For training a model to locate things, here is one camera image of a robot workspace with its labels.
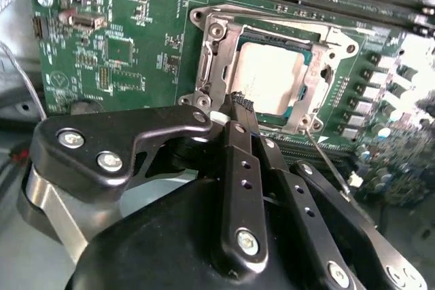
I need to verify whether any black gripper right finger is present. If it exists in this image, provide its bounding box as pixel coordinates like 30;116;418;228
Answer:
237;94;429;290

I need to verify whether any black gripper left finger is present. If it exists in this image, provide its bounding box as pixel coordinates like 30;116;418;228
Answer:
16;91;270;276

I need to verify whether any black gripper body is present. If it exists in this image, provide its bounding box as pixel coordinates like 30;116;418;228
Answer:
64;175;327;290

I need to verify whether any thin metal locking lever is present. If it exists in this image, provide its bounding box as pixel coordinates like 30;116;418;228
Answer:
304;128;353;202
237;20;392;38

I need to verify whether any silver CPU plate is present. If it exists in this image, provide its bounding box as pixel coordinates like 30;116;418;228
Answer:
226;41;312;117

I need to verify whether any metal socket cover frame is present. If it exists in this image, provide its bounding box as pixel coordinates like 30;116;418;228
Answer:
195;10;341;134

